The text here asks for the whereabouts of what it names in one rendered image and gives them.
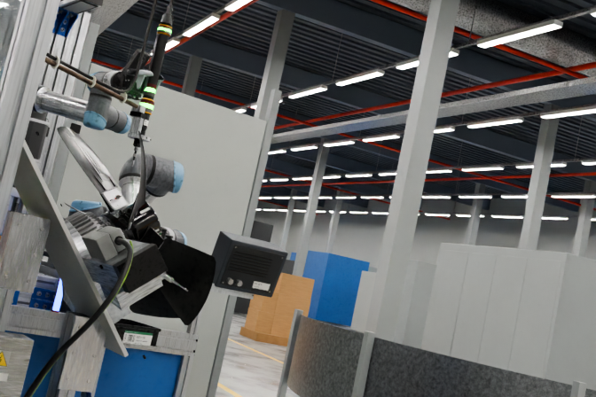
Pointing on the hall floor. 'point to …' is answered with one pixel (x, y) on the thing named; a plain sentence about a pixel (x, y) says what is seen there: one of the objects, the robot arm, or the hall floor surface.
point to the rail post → (183, 377)
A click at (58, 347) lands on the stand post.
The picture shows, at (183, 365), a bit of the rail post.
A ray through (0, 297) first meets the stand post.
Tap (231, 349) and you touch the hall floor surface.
